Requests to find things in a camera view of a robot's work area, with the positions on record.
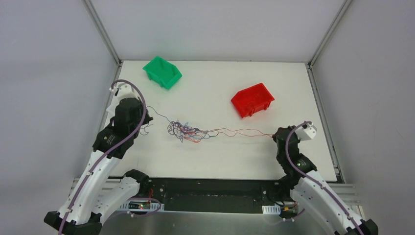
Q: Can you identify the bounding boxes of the red plastic bin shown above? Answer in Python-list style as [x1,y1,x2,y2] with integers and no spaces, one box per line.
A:
[231,83,275,118]

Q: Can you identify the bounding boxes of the clear plastic bin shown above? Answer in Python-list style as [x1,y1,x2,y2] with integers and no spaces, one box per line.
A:
[106,96,119,118]

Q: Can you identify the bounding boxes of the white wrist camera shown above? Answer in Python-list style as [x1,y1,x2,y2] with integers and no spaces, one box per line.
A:
[295,121,317,141]
[110,82,136,105]

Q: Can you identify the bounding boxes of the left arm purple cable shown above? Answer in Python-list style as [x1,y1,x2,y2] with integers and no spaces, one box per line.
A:
[57,79,147,235]

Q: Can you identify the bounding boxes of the green plastic bin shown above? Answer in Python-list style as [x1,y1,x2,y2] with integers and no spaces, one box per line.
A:
[142,56,182,90]

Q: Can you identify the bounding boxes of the slotted cable duct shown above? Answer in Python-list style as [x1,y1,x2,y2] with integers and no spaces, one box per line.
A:
[262,204,281,215]
[117,200,164,212]

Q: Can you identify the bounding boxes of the left slotted cable duct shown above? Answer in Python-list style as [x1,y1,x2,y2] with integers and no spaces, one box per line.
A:
[117,200,164,212]

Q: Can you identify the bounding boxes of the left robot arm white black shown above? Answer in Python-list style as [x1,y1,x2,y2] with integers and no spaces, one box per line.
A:
[44,97,152,235]

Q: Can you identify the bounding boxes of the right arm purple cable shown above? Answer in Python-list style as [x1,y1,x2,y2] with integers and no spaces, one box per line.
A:
[285,120,366,235]

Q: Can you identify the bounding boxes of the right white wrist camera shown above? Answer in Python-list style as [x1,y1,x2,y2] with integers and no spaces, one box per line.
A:
[295,121,317,141]

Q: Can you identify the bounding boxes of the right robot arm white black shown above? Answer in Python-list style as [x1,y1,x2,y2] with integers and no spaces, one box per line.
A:
[272,121,379,235]

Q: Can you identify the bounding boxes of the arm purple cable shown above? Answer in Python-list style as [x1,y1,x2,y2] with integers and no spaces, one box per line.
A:
[285,120,366,235]
[57,79,147,235]

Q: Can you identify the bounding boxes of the purple wire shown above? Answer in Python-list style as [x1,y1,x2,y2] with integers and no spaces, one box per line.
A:
[139,106,221,143]

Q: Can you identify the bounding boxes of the right slotted cable duct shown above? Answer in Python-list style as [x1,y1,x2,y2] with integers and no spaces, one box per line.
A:
[262,204,281,215]

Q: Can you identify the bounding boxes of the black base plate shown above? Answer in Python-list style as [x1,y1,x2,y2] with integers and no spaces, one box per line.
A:
[138,178,295,214]

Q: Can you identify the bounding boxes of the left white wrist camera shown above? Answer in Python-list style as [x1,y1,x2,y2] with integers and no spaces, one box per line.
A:
[110,82,136,105]

